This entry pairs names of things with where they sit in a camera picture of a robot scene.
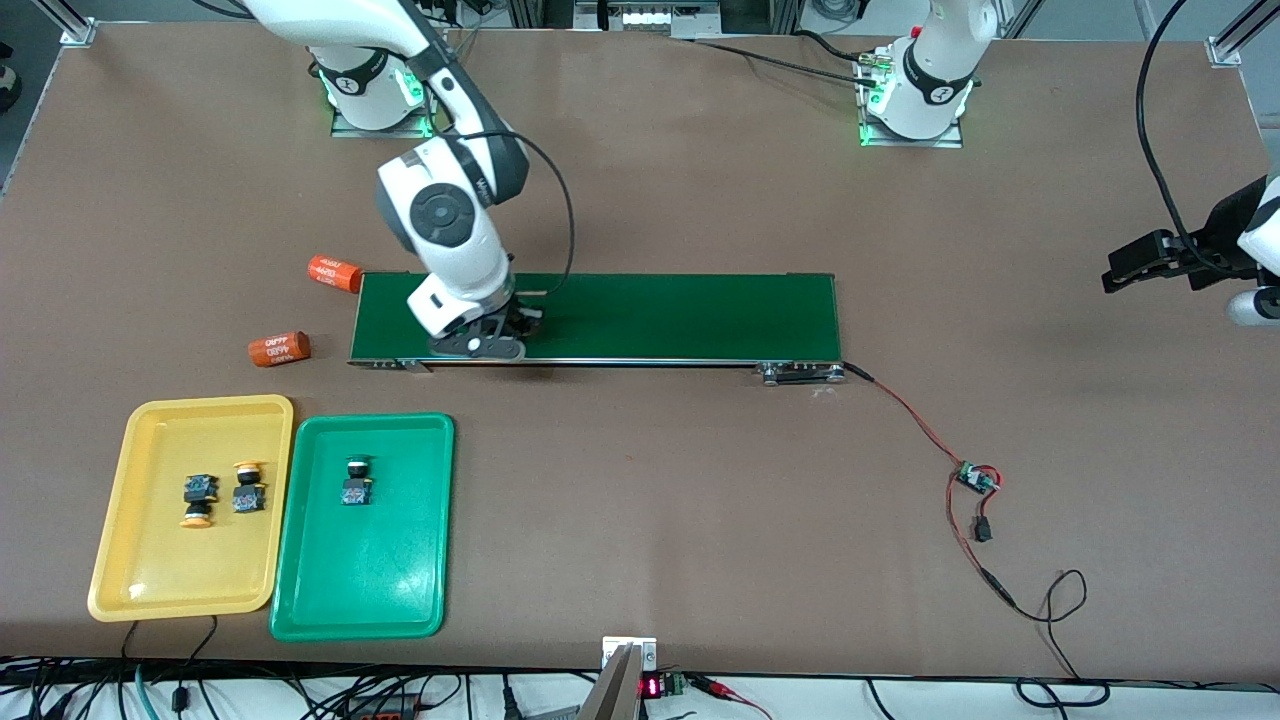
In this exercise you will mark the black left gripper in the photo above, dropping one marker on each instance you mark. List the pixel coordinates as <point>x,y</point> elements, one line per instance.
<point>1213,253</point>

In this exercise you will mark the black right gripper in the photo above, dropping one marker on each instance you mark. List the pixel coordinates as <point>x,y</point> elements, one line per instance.
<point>519,318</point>

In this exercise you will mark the orange 4680 battery cylinder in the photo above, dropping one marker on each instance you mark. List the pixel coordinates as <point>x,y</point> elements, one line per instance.
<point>279,349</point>
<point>335,273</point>

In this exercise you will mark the yellow cap push button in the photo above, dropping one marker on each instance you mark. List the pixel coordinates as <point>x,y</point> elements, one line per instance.
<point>199,488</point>
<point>249,492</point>

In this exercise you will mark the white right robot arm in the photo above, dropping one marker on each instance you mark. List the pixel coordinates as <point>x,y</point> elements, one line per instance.
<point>450,215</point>

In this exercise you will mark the green belt conveyor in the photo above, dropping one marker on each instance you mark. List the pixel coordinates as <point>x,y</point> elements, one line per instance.
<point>700,320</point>

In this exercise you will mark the green plastic tray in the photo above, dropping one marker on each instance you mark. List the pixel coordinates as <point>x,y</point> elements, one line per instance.
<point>400,560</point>

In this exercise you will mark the small motor controller board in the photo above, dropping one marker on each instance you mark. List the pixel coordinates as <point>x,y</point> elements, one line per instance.
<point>972,478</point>

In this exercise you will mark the grey lit control box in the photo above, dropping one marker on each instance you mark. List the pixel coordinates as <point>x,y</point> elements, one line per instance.
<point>650,15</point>

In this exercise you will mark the red LED display module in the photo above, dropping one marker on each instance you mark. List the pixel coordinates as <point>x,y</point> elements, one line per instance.
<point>651,687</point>

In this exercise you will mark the red clip lead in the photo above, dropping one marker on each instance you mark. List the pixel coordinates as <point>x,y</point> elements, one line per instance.
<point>715,687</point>

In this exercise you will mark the yellow plastic tray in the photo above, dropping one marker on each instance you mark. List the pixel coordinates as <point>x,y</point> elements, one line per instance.
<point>150,560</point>

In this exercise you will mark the aluminium frame profile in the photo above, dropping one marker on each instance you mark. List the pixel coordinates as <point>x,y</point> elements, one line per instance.
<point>70,25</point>
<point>1228,52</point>

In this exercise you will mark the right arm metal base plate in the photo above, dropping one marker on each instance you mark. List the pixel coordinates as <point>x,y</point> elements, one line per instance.
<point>380,132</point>

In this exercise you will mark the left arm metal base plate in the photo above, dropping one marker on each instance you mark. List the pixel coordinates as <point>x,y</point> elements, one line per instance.
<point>945,141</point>

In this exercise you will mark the black inline switch with leads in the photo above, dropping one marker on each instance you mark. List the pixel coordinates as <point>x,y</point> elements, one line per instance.
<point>983,530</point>

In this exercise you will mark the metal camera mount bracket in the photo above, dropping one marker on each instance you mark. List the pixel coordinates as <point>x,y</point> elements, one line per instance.
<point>615,690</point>

